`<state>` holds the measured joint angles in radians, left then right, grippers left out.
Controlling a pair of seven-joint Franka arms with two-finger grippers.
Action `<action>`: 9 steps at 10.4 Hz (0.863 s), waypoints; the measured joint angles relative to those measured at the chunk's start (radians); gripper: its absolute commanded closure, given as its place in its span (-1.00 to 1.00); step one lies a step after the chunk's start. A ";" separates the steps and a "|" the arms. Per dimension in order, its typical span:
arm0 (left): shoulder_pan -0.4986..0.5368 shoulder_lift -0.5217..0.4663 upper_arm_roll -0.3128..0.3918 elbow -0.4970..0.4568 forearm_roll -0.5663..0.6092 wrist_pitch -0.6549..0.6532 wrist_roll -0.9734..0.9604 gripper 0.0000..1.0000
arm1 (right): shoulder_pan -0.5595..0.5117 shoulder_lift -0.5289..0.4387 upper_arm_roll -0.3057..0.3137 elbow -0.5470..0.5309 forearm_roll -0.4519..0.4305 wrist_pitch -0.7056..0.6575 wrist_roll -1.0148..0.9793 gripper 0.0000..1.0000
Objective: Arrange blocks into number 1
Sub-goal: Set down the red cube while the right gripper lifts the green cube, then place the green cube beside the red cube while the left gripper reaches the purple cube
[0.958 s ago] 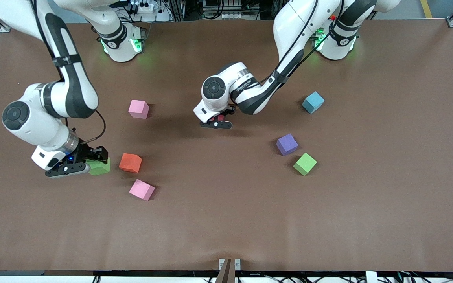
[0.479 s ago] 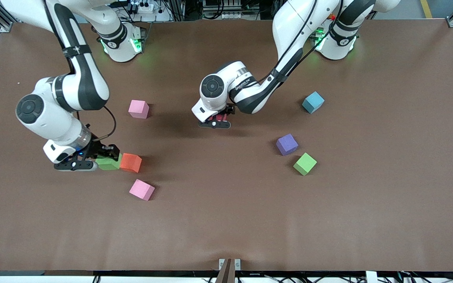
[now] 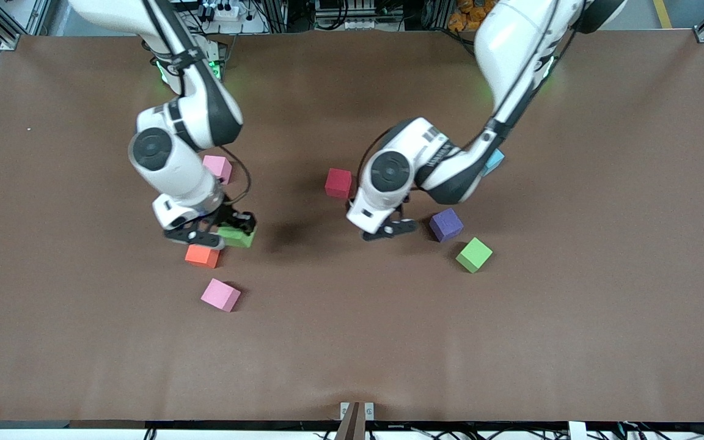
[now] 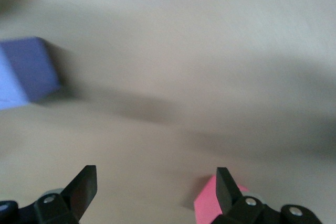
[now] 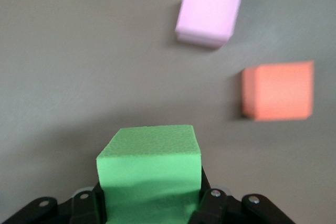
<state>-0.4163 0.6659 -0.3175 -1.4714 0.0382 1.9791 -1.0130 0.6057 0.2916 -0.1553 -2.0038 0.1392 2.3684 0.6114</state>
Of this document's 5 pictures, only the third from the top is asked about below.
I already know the green foam cube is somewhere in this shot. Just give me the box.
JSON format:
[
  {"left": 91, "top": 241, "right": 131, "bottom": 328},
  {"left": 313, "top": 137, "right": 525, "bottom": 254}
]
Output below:
[
  {"left": 216, "top": 225, "right": 256, "bottom": 249},
  {"left": 455, "top": 237, "right": 493, "bottom": 274}
]

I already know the orange foam cube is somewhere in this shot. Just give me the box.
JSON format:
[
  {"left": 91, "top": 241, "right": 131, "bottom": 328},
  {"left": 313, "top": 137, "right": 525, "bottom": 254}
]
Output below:
[{"left": 185, "top": 244, "right": 221, "bottom": 269}]

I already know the red foam cube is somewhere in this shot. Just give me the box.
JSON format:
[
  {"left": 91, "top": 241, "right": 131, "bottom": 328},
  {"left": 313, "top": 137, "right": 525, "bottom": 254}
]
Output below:
[{"left": 325, "top": 168, "right": 353, "bottom": 200}]

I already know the purple foam cube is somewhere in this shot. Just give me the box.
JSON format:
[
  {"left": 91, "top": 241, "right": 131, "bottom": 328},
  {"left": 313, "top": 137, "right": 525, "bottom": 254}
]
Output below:
[{"left": 429, "top": 208, "right": 464, "bottom": 243}]

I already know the pink foam cube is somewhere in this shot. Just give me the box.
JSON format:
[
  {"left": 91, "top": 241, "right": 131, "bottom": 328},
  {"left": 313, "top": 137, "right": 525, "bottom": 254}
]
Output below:
[
  {"left": 200, "top": 278, "right": 241, "bottom": 313},
  {"left": 202, "top": 155, "right": 233, "bottom": 185}
]

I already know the grey equipment box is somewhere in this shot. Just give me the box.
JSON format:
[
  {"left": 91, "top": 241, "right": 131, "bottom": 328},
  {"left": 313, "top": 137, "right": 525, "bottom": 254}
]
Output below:
[{"left": 314, "top": 0, "right": 384, "bottom": 31}]

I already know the white power strip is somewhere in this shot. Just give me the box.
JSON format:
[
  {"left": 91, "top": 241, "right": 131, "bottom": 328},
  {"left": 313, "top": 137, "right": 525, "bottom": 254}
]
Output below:
[{"left": 201, "top": 2, "right": 244, "bottom": 23}]

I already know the orange snack bag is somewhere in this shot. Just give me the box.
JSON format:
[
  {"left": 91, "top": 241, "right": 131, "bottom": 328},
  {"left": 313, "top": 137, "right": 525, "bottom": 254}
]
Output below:
[{"left": 448, "top": 0, "right": 482, "bottom": 32}]

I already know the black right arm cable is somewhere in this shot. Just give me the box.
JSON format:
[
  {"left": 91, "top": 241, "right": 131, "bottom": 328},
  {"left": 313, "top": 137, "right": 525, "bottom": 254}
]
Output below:
[{"left": 221, "top": 145, "right": 252, "bottom": 205}]

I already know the small metal bracket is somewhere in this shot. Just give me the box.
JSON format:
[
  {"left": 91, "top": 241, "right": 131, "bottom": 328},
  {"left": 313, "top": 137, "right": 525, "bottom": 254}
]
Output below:
[{"left": 340, "top": 401, "right": 375, "bottom": 422}]

